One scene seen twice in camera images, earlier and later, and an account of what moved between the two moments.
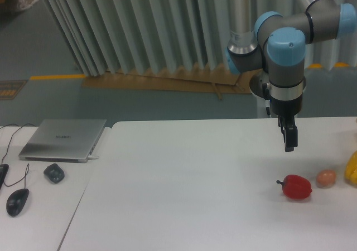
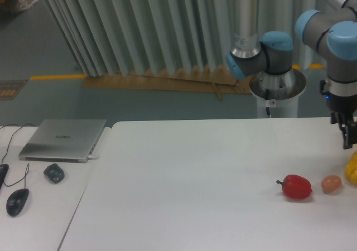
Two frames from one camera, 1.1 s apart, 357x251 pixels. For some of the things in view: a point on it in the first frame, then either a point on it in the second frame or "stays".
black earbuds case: x=54 y=173 stays
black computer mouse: x=16 y=201 stays
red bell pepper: x=295 y=187 stays
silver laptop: x=62 y=140 stays
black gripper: x=286 y=111 to x=343 y=105
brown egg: x=326 y=177 to x=331 y=183
